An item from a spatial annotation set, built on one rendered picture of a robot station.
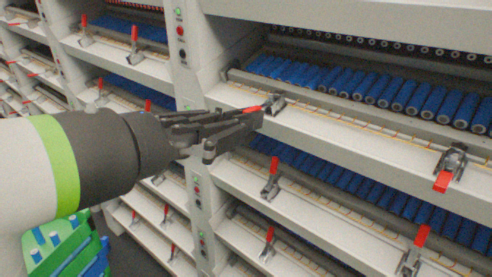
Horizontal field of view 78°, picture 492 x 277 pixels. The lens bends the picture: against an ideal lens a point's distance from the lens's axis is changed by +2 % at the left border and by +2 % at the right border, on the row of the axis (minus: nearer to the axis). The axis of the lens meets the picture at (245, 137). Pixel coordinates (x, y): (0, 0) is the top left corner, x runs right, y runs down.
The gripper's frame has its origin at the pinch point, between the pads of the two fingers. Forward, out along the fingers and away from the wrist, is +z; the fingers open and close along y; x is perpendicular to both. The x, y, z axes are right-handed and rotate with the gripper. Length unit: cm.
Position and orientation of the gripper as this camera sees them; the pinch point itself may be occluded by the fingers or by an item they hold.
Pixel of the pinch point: (243, 120)
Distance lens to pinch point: 46.9
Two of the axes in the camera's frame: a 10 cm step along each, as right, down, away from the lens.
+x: 1.4, -9.2, -3.6
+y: 7.6, 3.3, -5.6
